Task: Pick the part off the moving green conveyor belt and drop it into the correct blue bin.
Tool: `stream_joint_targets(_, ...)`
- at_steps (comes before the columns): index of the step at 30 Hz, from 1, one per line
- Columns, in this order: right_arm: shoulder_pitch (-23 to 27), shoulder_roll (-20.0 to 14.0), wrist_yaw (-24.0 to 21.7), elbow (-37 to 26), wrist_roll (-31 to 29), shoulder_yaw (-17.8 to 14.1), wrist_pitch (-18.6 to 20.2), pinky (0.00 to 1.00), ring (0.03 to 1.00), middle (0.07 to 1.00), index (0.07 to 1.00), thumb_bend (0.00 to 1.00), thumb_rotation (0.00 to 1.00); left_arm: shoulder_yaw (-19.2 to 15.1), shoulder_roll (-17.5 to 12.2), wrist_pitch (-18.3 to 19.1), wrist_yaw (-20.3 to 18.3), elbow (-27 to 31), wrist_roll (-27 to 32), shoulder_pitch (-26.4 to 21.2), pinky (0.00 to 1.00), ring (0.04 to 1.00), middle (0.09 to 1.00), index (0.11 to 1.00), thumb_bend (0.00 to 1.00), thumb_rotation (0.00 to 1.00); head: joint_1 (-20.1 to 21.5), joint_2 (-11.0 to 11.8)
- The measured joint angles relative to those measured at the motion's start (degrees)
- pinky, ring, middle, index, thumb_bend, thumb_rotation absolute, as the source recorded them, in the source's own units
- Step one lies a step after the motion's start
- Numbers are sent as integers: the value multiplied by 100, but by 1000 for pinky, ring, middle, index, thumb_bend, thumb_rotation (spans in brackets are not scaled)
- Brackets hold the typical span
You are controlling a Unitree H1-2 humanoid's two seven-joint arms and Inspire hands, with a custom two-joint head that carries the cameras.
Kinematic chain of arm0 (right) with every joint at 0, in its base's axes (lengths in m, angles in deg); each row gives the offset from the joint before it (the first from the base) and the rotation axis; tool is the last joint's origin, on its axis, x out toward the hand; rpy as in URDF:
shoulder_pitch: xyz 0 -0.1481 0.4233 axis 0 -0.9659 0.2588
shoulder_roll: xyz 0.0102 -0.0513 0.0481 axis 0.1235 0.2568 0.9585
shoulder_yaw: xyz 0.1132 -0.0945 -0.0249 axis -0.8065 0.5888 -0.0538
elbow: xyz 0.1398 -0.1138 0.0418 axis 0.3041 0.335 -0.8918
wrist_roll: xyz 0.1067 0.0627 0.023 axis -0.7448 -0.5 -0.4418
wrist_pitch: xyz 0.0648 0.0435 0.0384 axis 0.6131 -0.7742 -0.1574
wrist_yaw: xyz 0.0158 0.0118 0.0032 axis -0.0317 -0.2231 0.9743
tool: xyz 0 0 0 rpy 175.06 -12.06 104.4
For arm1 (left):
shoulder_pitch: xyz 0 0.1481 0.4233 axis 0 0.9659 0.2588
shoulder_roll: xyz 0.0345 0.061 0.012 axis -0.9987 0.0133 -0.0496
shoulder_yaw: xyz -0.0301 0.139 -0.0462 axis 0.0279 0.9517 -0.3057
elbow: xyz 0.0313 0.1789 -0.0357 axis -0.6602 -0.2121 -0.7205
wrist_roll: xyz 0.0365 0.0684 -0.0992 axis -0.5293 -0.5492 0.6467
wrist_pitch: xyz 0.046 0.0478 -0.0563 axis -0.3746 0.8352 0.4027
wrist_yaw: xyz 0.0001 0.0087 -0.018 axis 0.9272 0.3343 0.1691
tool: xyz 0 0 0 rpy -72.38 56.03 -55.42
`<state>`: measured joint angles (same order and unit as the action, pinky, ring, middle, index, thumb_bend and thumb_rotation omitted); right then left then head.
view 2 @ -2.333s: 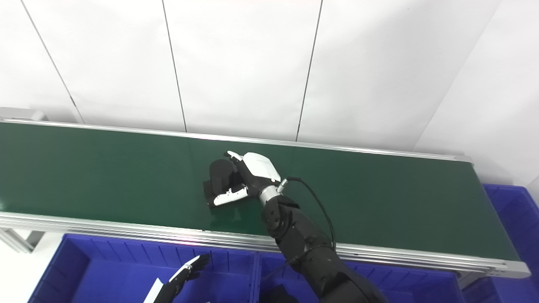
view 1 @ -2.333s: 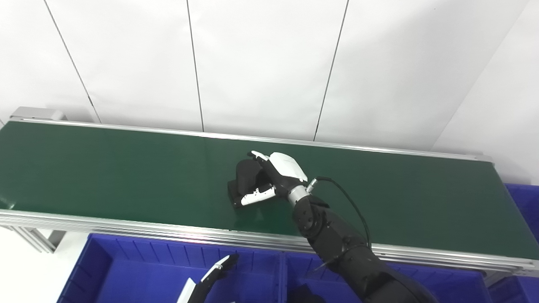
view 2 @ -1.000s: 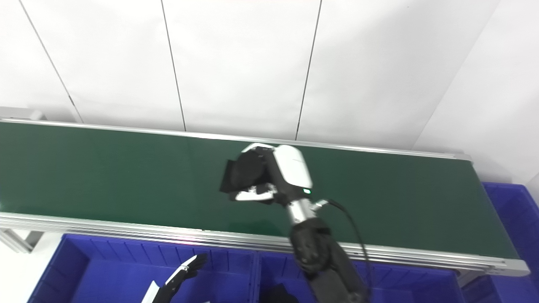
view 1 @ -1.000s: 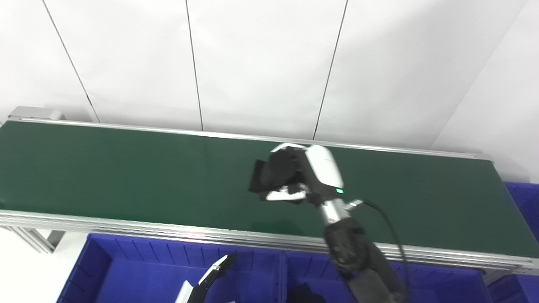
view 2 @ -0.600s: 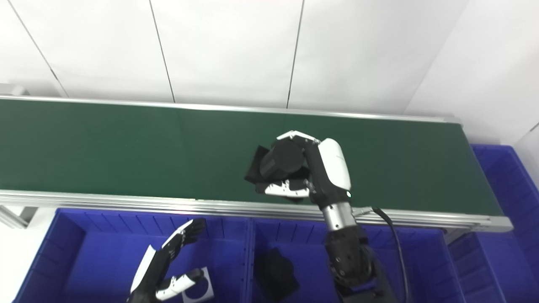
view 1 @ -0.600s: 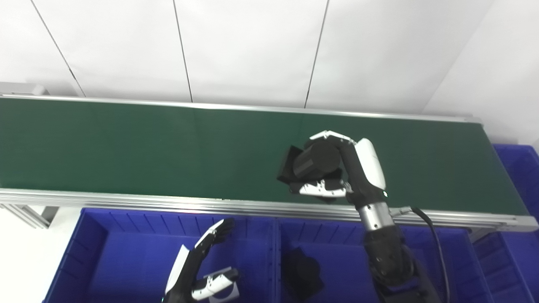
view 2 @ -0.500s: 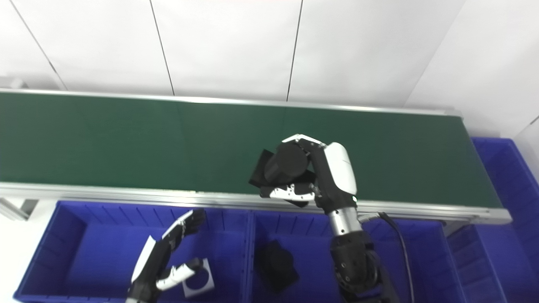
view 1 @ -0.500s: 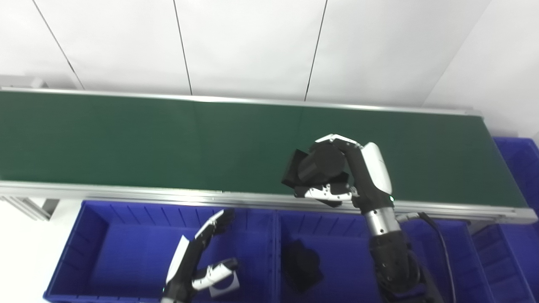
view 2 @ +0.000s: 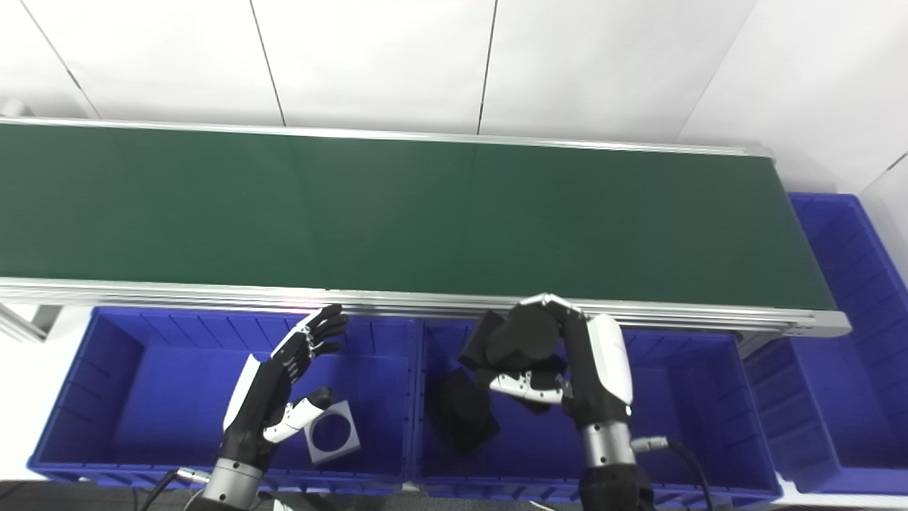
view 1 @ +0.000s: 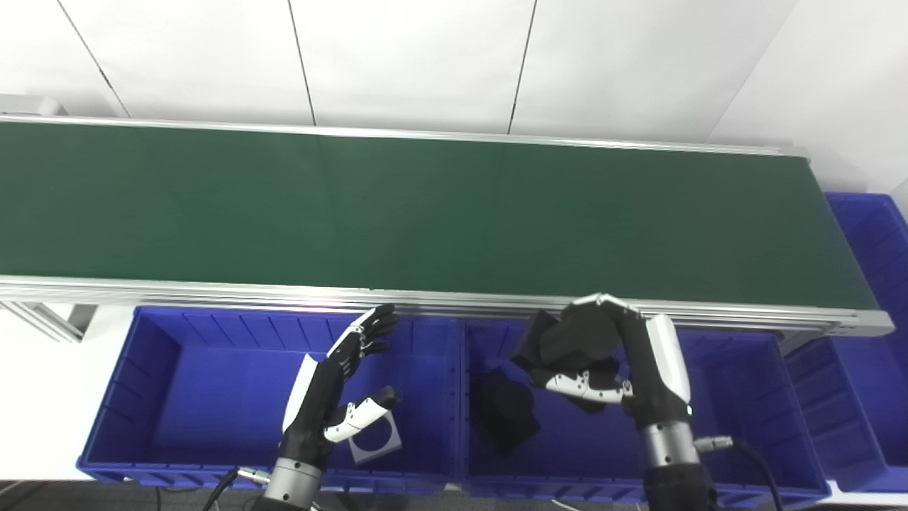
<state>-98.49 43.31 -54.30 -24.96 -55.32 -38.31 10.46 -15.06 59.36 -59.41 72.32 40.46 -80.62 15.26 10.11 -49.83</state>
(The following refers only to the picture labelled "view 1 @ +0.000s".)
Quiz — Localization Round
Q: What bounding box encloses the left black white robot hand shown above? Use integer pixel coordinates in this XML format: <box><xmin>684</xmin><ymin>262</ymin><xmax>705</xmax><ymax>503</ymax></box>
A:
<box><xmin>282</xmin><ymin>304</ymin><xmax>402</xmax><ymax>466</ymax></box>

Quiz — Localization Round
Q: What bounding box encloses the blue plastic bin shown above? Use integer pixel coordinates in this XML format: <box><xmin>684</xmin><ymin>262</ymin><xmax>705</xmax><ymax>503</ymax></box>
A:
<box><xmin>458</xmin><ymin>317</ymin><xmax>831</xmax><ymax>509</ymax></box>
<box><xmin>784</xmin><ymin>192</ymin><xmax>908</xmax><ymax>495</ymax></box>
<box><xmin>77</xmin><ymin>305</ymin><xmax>465</xmax><ymax>498</ymax></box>

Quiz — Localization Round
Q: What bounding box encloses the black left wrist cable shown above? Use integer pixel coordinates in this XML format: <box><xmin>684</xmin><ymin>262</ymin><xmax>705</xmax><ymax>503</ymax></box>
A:
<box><xmin>202</xmin><ymin>466</ymin><xmax>275</xmax><ymax>511</ymax></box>

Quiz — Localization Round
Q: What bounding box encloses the white square ring part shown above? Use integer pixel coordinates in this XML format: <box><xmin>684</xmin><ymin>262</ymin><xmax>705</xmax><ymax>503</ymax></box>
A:
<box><xmin>348</xmin><ymin>415</ymin><xmax>403</xmax><ymax>466</ymax></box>

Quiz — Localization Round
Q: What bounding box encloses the black cylinder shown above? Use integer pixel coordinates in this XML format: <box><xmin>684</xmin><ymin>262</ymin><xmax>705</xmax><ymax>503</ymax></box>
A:
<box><xmin>474</xmin><ymin>366</ymin><xmax>541</xmax><ymax>455</ymax></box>
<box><xmin>511</xmin><ymin>305</ymin><xmax>626</xmax><ymax>414</ymax></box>

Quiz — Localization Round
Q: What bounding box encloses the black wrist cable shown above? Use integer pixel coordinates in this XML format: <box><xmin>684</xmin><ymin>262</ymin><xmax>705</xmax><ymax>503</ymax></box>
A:
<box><xmin>694</xmin><ymin>435</ymin><xmax>785</xmax><ymax>511</ymax></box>
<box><xmin>202</xmin><ymin>466</ymin><xmax>275</xmax><ymax>511</ymax></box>

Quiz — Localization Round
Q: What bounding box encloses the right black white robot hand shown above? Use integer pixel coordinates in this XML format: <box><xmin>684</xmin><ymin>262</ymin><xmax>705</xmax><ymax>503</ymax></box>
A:
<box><xmin>543</xmin><ymin>292</ymin><xmax>693</xmax><ymax>429</ymax></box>

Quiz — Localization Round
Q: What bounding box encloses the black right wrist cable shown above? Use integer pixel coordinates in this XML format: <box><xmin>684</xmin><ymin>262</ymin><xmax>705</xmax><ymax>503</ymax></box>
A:
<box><xmin>694</xmin><ymin>435</ymin><xmax>785</xmax><ymax>511</ymax></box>

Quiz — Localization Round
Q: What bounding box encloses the grey conveyor end housing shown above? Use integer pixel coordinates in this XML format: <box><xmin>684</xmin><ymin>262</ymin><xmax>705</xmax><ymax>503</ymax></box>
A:
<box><xmin>0</xmin><ymin>94</ymin><xmax>69</xmax><ymax>117</ymax></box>

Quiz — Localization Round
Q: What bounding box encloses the aluminium conveyor support leg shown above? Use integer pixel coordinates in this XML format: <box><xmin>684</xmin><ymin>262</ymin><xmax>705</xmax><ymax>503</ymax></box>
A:
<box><xmin>0</xmin><ymin>301</ymin><xmax>97</xmax><ymax>344</ymax></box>

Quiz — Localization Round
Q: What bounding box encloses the green conveyor belt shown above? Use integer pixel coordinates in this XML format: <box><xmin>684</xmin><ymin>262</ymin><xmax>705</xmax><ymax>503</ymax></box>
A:
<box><xmin>0</xmin><ymin>114</ymin><xmax>896</xmax><ymax>339</ymax></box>
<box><xmin>0</xmin><ymin>122</ymin><xmax>880</xmax><ymax>311</ymax></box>

